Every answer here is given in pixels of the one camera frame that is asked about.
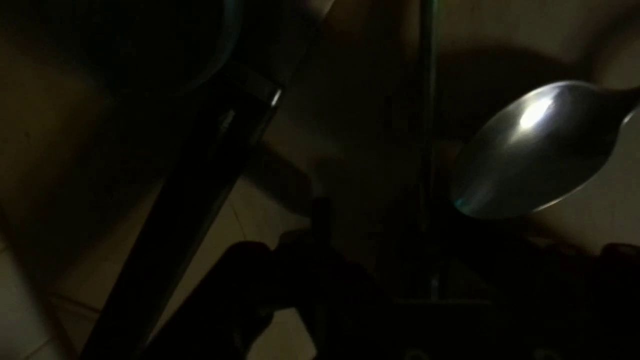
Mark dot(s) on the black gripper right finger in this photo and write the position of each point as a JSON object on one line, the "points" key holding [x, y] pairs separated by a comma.
{"points": [[435, 281]]}

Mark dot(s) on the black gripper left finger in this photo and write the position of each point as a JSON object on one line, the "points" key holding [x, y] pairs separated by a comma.
{"points": [[322, 223]]}

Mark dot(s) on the metal spoon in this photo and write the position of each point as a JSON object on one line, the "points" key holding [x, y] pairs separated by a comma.
{"points": [[540, 147]]}

